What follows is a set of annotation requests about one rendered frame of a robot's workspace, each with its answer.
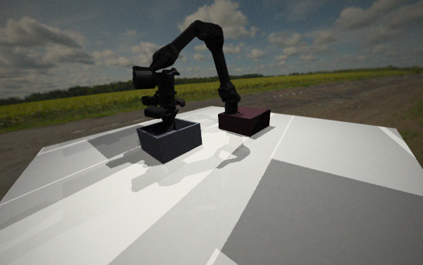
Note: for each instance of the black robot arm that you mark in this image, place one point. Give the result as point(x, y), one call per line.
point(212, 35)

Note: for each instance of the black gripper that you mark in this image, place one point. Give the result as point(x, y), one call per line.
point(167, 110)

